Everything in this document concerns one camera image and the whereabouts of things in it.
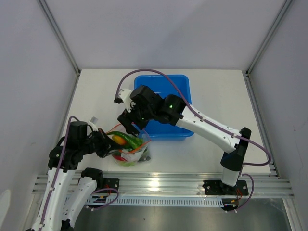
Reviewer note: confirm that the grey toy fish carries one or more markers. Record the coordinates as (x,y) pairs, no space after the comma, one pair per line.
(146,155)

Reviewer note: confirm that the clear orange zip bag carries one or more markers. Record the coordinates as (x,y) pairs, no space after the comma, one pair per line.
(139,151)

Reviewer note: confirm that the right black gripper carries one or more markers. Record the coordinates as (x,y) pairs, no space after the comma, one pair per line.
(130,128)

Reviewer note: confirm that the green chili pepper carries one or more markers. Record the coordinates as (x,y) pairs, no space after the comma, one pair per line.
(125,136)

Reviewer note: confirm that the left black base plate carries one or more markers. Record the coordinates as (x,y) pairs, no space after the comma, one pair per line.
(111,183)

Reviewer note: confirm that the aluminium front rail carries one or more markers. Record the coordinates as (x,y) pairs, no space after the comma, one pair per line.
(190,184)

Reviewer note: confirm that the right aluminium frame post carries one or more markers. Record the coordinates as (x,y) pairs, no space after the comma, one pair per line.
(286,6)

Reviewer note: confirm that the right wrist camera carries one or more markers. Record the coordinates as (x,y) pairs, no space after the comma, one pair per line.
(138,99)

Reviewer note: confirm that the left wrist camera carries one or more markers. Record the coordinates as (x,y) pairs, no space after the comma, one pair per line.
(92,122)

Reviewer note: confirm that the white slotted cable duct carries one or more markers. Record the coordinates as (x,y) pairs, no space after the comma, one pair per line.
(168,201)

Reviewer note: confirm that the red chili pepper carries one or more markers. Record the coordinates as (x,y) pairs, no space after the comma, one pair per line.
(118,157)

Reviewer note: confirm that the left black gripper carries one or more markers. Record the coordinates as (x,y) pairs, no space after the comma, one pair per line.
(107,143)

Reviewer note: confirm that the blue plastic bin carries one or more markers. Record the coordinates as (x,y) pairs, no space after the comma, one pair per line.
(160,85)

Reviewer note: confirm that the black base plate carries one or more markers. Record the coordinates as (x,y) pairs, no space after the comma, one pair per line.
(217,187)
(111,183)

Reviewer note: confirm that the left aluminium frame post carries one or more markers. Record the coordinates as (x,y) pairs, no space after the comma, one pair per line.
(58,34)

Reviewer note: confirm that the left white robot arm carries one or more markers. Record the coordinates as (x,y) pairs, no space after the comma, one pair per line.
(57,212)

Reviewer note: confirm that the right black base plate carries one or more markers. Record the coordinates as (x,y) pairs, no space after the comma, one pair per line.
(217,187)

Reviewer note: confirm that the aluminium frame post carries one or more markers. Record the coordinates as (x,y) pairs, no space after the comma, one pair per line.
(58,34)
(286,6)

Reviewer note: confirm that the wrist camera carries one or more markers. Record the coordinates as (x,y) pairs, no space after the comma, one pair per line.
(92,122)
(138,99)

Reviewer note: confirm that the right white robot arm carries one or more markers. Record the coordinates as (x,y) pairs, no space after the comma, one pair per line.
(176,112)

